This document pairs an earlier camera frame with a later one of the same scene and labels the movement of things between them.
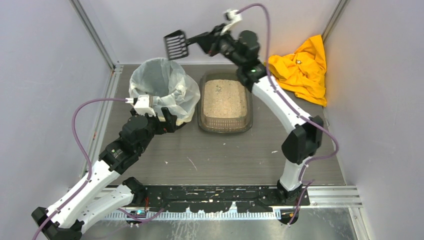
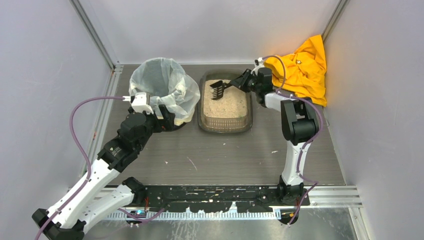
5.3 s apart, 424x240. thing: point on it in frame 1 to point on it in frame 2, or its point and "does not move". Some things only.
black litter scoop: x=177 y=44 to x=218 y=89
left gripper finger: x=171 y=120 does not move
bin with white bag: x=164 y=80 does not move
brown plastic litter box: x=225 y=105 does not move
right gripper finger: x=209 y=41 to x=241 y=82
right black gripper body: x=205 y=40 to x=244 y=81
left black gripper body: x=162 y=123 does not move
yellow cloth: x=303 y=72 does not move
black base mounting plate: x=203 y=199 does not move
